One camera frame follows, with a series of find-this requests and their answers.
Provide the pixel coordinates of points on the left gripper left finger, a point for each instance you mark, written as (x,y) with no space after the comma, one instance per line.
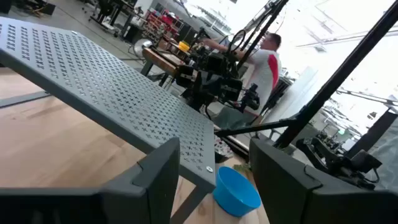
(149,186)

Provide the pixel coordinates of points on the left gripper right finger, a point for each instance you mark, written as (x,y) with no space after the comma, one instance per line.
(286,193)

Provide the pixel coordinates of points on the blue plastic mini bowl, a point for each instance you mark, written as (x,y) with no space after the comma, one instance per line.
(236,193)

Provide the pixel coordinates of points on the floral patterned mini bowl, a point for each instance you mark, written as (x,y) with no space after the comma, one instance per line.
(224,151)

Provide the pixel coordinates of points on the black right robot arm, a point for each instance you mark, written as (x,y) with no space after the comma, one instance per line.
(231,90)

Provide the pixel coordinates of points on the yellow container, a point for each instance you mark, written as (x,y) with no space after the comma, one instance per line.
(184,46)

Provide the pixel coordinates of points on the wooden workbench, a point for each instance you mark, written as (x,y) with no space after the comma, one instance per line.
(161,60)

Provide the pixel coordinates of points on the person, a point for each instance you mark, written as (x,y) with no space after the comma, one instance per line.
(264,71)

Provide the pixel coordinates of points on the silver round fan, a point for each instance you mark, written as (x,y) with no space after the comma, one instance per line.
(142,47)

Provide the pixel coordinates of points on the red storage rack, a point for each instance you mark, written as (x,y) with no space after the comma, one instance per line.
(161,23)

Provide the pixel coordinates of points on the grey perforated metal riser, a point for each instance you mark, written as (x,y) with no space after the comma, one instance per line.
(109,93)

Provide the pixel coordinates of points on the black aluminium table frame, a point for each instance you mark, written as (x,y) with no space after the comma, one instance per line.
(326,90)

